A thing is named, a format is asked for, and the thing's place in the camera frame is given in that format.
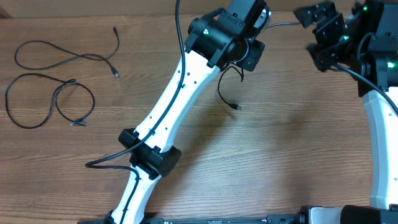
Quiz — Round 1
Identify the black USB cable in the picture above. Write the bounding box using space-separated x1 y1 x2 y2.
14 26 120 78

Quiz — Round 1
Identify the thin black barrel-plug cable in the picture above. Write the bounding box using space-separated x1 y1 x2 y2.
4 73 96 129

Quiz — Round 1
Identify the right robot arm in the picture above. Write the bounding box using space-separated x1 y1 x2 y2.
294 1 397 224

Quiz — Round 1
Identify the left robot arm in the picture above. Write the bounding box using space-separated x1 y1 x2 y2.
105 0 271 223

